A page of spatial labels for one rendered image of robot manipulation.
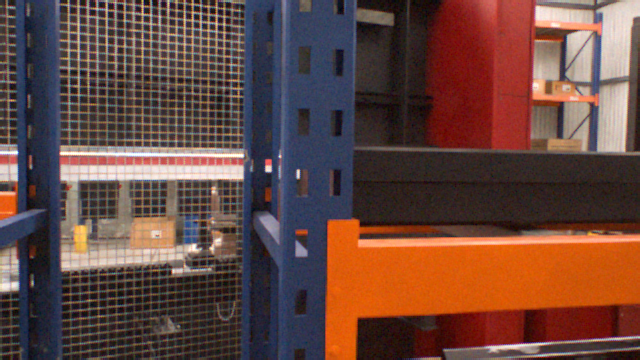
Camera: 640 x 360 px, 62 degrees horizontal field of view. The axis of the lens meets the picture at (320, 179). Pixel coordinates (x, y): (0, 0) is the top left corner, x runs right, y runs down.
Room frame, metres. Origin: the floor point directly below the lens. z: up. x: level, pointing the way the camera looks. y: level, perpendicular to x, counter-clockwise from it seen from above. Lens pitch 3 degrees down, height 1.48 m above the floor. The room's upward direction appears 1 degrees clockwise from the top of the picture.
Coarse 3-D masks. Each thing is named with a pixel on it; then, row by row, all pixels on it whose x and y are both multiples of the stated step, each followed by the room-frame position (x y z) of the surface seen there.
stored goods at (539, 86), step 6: (534, 84) 9.13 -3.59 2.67; (540, 84) 9.15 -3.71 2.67; (546, 84) 9.63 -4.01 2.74; (552, 84) 9.48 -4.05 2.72; (558, 84) 9.50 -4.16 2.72; (564, 84) 9.53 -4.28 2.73; (570, 84) 9.57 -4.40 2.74; (534, 90) 9.13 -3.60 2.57; (540, 90) 9.16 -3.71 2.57; (546, 90) 9.62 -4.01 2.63; (552, 90) 9.48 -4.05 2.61; (558, 90) 9.50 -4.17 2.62; (564, 90) 9.52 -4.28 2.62; (570, 90) 9.55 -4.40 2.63
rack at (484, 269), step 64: (256, 0) 0.92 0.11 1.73; (320, 0) 0.44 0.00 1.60; (256, 64) 0.92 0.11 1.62; (320, 64) 0.44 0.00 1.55; (256, 128) 0.92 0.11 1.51; (320, 128) 0.44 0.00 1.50; (256, 192) 0.92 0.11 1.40; (320, 192) 0.44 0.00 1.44; (256, 256) 0.92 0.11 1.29; (320, 256) 0.44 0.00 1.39; (384, 256) 0.45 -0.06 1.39; (448, 256) 0.46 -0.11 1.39; (512, 256) 0.48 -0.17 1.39; (576, 256) 0.49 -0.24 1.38; (256, 320) 0.92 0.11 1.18; (320, 320) 0.44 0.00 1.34
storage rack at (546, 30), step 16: (544, 32) 9.75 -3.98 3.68; (560, 32) 9.73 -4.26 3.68; (592, 32) 9.36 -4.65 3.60; (560, 64) 10.09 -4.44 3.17; (560, 80) 10.08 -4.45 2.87; (544, 96) 8.97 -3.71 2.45; (560, 96) 9.04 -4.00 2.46; (576, 96) 9.10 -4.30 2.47; (592, 96) 9.17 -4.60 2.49; (560, 112) 10.06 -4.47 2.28; (592, 112) 9.21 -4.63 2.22; (560, 128) 10.06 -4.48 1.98; (576, 128) 9.65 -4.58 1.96; (592, 128) 9.19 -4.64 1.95; (592, 144) 9.17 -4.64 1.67
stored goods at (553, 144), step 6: (540, 138) 9.46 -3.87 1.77; (546, 138) 9.29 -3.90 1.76; (552, 138) 9.27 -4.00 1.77; (558, 138) 9.29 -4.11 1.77; (534, 144) 9.64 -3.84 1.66; (540, 144) 9.47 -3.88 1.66; (546, 144) 9.31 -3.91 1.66; (552, 144) 9.28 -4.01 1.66; (558, 144) 9.31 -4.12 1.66; (564, 144) 9.34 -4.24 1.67; (570, 144) 9.36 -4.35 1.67; (576, 144) 9.39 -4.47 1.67; (582, 144) 9.40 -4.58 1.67; (552, 150) 9.29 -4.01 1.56; (558, 150) 9.31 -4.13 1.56; (564, 150) 9.34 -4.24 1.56; (570, 150) 9.36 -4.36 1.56; (576, 150) 9.39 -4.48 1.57
